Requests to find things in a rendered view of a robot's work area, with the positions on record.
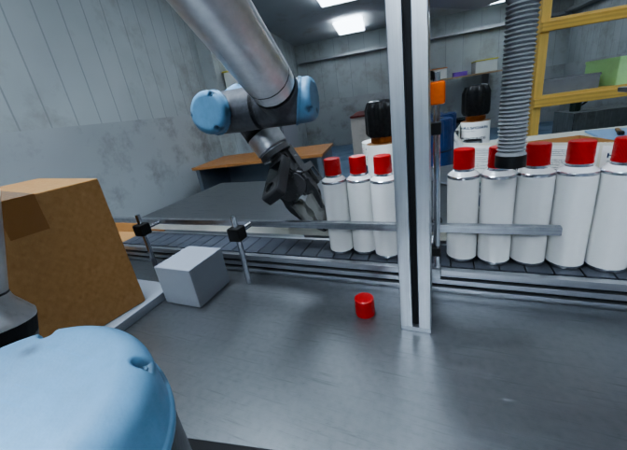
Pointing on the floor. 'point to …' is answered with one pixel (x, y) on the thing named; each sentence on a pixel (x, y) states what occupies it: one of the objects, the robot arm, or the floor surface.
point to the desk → (254, 166)
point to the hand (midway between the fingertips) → (322, 227)
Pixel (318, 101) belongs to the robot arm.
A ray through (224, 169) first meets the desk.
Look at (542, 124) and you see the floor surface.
